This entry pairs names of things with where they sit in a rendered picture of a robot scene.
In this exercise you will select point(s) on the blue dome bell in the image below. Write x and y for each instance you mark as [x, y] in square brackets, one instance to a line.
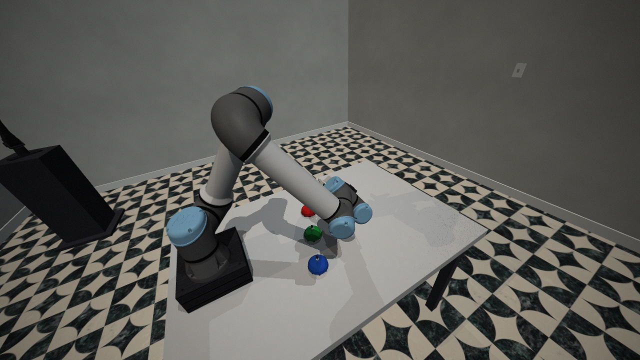
[318, 264]

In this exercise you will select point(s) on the green bell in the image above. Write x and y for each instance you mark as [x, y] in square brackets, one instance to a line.
[312, 233]

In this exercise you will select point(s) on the red dome bell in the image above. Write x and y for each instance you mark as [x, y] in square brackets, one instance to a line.
[307, 212]

